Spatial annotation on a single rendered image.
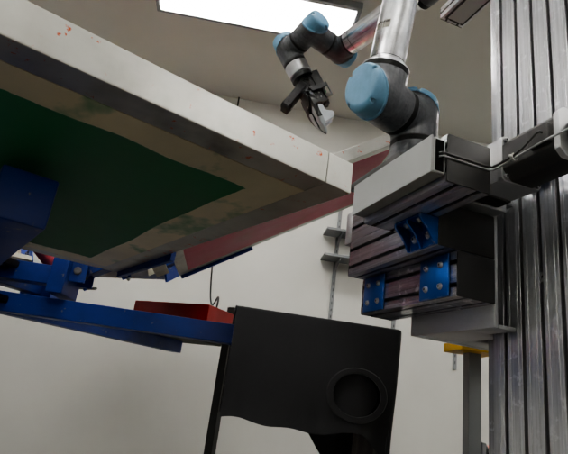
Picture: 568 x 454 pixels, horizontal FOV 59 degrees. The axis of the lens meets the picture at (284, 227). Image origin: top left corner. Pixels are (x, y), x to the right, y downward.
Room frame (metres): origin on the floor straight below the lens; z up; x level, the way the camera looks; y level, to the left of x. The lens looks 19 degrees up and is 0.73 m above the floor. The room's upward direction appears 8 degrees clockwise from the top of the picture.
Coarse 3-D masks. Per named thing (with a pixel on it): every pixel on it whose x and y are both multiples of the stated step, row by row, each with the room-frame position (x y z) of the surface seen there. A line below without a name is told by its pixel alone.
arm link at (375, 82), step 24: (384, 0) 0.96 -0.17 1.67; (408, 0) 0.94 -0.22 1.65; (384, 24) 0.96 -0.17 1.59; (408, 24) 0.96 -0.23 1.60; (384, 48) 0.96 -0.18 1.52; (360, 72) 0.97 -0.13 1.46; (384, 72) 0.94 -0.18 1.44; (408, 72) 0.98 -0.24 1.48; (360, 96) 0.98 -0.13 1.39; (384, 96) 0.96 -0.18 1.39; (408, 96) 0.99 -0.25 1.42; (384, 120) 1.01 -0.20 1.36
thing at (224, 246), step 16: (352, 192) 1.72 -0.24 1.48; (320, 208) 1.76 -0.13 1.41; (336, 208) 1.87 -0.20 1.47; (272, 224) 1.71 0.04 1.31; (288, 224) 1.80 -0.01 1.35; (224, 240) 1.65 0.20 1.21; (240, 240) 1.73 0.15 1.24; (256, 240) 1.83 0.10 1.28; (192, 256) 1.68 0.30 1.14; (208, 256) 1.77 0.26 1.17
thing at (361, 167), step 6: (372, 156) 1.39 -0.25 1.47; (378, 156) 1.42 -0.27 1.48; (384, 156) 1.44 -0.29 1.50; (354, 162) 1.38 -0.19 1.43; (360, 162) 1.41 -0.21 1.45; (366, 162) 1.43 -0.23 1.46; (372, 162) 1.46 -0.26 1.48; (378, 162) 1.48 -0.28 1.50; (354, 168) 1.45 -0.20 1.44; (360, 168) 1.47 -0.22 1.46; (366, 168) 1.50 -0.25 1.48; (372, 168) 1.53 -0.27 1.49; (354, 174) 1.51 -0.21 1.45; (360, 174) 1.53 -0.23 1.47; (354, 180) 1.58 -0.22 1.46; (228, 234) 1.60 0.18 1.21; (198, 246) 1.59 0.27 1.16
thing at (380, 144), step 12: (360, 144) 1.35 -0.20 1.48; (372, 144) 1.35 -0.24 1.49; (384, 144) 1.35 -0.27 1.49; (348, 156) 1.34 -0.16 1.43; (360, 156) 1.35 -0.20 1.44; (324, 216) 1.91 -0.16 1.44; (264, 240) 1.88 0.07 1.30; (180, 252) 1.58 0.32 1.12; (180, 264) 1.72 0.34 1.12; (204, 264) 1.87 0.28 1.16
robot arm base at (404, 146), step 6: (396, 138) 1.07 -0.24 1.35; (402, 138) 1.05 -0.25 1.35; (408, 138) 1.05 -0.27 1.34; (414, 138) 1.04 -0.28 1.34; (420, 138) 1.04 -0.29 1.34; (390, 144) 1.09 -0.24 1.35; (396, 144) 1.07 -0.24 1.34; (402, 144) 1.05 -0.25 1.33; (408, 144) 1.04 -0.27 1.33; (414, 144) 1.04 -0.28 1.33; (390, 150) 1.08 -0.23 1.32; (396, 150) 1.06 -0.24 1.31; (402, 150) 1.04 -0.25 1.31; (390, 156) 1.07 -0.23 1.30
